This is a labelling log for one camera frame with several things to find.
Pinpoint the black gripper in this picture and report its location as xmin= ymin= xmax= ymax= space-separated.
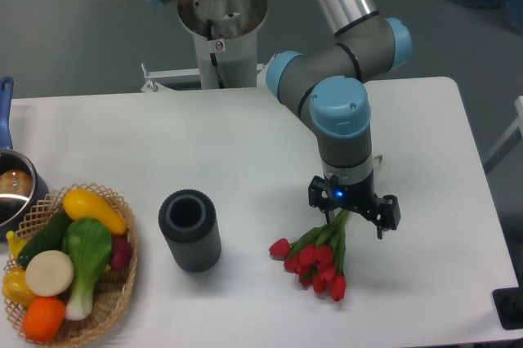
xmin=308 ymin=174 xmax=399 ymax=240

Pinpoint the red tulip bouquet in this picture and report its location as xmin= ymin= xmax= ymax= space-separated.
xmin=269 ymin=210 xmax=350 ymax=301

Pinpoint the yellow bell pepper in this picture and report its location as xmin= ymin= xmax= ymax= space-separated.
xmin=2 ymin=267 xmax=37 ymax=307

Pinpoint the dark green cucumber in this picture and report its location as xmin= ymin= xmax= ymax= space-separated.
xmin=17 ymin=209 xmax=73 ymax=268

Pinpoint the orange fruit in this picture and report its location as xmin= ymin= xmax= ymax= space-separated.
xmin=21 ymin=297 xmax=65 ymax=342

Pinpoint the red radish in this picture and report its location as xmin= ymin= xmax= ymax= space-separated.
xmin=109 ymin=236 xmax=133 ymax=270

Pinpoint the dark grey ribbed vase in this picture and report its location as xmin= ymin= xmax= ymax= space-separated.
xmin=159 ymin=189 xmax=221 ymax=273

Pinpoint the white metal bracket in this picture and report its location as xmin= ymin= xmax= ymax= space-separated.
xmin=141 ymin=62 xmax=270 ymax=93

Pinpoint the black device at edge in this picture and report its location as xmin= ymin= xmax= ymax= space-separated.
xmin=492 ymin=287 xmax=522 ymax=330

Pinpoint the yellow banana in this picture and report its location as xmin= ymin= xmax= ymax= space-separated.
xmin=6 ymin=230 xmax=28 ymax=259

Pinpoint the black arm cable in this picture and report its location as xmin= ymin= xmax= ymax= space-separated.
xmin=205 ymin=19 xmax=225 ymax=89

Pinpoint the woven wicker basket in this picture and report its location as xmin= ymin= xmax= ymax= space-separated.
xmin=1 ymin=183 xmax=138 ymax=347

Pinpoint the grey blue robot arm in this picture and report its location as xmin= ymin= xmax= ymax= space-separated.
xmin=148 ymin=0 xmax=413 ymax=234

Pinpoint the green bok choy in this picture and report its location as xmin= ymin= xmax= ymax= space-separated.
xmin=63 ymin=217 xmax=112 ymax=321

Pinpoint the beige round bun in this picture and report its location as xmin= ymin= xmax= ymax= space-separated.
xmin=25 ymin=250 xmax=74 ymax=297

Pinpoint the white frame at right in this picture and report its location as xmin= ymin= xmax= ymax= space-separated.
xmin=483 ymin=96 xmax=522 ymax=174

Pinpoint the blue handled saucepan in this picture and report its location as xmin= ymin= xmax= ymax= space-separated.
xmin=1 ymin=76 xmax=48 ymax=243

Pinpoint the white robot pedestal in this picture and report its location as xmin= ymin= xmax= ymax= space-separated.
xmin=177 ymin=0 xmax=268 ymax=89

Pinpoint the yellow squash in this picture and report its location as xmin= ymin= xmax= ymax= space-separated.
xmin=62 ymin=189 xmax=127 ymax=235

